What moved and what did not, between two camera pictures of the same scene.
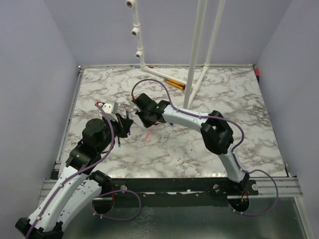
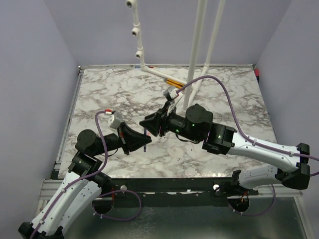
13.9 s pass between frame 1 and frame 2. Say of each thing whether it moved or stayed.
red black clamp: stayed
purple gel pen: moved
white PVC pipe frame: stayed
